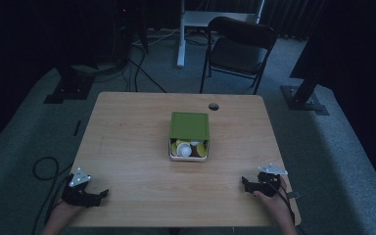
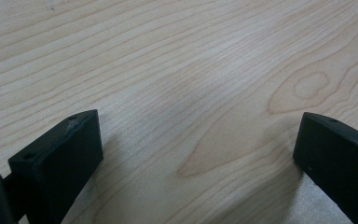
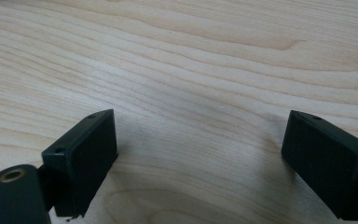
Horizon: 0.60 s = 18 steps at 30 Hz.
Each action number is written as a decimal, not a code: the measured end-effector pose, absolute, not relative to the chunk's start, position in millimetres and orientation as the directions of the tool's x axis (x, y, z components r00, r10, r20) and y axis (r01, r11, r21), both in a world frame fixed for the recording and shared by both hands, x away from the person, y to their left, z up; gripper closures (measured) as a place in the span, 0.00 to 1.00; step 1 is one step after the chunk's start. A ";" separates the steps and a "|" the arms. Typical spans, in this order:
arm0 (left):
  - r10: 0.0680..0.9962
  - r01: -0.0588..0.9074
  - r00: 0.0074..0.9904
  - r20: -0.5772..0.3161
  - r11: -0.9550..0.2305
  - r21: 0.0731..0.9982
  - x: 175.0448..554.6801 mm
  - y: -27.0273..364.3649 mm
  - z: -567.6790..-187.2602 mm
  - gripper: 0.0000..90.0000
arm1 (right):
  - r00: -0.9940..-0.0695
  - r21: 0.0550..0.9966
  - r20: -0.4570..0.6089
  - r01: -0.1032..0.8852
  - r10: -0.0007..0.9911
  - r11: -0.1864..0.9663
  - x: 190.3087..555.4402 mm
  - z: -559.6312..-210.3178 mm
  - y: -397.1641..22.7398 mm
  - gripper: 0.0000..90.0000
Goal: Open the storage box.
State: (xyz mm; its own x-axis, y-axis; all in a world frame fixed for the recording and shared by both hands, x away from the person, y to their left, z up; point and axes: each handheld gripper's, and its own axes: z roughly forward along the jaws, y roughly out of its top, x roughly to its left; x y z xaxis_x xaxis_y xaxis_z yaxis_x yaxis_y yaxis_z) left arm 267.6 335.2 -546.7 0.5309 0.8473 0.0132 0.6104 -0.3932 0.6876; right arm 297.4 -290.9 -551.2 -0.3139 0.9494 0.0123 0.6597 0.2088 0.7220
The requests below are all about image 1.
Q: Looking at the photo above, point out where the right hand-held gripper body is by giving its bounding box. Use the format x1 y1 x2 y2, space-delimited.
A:
254 163 289 198

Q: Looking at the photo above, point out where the white coffee capsule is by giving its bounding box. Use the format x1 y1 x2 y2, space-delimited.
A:
176 142 193 158

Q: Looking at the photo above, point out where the white floor cable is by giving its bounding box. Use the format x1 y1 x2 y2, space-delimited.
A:
131 28 181 47

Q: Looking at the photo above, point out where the green and white capsule box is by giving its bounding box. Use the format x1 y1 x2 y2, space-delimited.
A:
167 111 211 163

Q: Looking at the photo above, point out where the black stand with base plate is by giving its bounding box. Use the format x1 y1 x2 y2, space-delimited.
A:
280 72 330 117
43 63 96 105

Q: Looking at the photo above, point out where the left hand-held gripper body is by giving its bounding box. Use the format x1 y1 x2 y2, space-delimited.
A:
61 166 102 209

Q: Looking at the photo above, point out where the person's left hand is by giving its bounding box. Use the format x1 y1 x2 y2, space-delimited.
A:
49 199 86 226

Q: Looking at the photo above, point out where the person's right hand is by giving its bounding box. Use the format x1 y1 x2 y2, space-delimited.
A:
253 177 294 219

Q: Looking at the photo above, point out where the black folding chair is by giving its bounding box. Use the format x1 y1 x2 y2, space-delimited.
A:
199 16 279 96

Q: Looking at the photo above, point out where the black floor cable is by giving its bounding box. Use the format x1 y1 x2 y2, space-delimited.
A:
123 43 168 94

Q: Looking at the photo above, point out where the white desk frame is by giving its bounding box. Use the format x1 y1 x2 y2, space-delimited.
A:
176 0 266 69

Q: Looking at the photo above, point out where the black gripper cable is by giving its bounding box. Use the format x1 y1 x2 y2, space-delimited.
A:
30 156 74 235
273 180 298 227

